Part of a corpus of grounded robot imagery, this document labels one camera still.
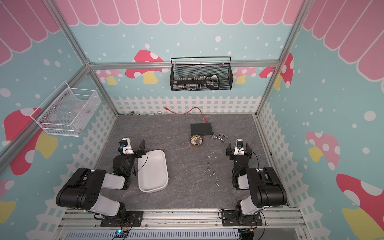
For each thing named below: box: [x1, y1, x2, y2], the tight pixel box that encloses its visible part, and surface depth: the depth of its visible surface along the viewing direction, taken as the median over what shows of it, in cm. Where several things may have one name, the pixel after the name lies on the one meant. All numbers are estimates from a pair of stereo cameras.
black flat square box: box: [190, 123, 213, 136], surface depth 115 cm
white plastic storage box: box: [138, 149, 169, 193], surface depth 90 cm
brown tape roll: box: [190, 134, 203, 146], surface depth 105 cm
